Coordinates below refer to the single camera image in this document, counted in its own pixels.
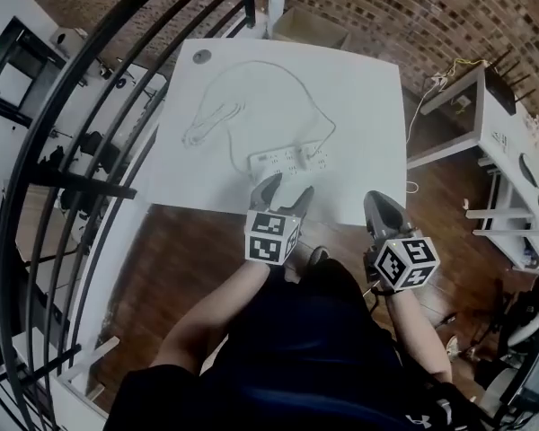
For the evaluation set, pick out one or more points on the grey round grommet cap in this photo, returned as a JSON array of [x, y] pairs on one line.
[[202, 56]]

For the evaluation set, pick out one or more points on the white post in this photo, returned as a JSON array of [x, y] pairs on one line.
[[277, 2]]

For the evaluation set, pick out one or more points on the white charger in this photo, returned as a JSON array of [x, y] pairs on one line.
[[309, 153]]

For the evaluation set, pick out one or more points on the black metal railing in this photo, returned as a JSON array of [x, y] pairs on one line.
[[49, 119]]

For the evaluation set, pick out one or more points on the black office chair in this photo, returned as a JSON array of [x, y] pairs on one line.
[[521, 353]]

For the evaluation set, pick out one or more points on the person's dark clothing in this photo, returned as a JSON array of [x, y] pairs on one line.
[[305, 357]]

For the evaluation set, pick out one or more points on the black oval object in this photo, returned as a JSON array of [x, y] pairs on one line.
[[527, 169]]

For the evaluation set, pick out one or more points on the white power strip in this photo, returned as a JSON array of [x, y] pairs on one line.
[[287, 164]]

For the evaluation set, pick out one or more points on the person's dark shoe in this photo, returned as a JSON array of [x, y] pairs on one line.
[[319, 255]]

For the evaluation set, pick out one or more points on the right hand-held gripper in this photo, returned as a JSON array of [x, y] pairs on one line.
[[406, 261]]

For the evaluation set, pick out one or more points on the black router with antennas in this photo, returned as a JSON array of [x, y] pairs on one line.
[[501, 90]]

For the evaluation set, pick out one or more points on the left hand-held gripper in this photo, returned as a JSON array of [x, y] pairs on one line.
[[269, 236]]

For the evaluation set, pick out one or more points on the white shelf unit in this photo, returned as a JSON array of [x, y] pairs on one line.
[[503, 142]]

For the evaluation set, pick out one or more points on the person's right forearm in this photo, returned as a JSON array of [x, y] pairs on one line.
[[417, 330]]

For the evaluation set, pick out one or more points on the cardboard box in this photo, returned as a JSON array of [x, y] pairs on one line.
[[310, 27]]

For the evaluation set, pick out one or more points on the person's left forearm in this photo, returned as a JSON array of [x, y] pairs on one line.
[[206, 321]]

